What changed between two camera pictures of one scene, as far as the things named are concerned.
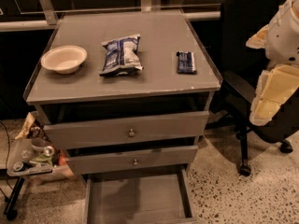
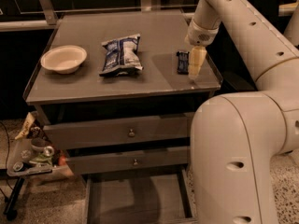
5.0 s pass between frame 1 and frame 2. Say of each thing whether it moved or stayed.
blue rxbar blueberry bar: stayed
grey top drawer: stayed
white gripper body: moved
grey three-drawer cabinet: stayed
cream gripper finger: moved
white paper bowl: stayed
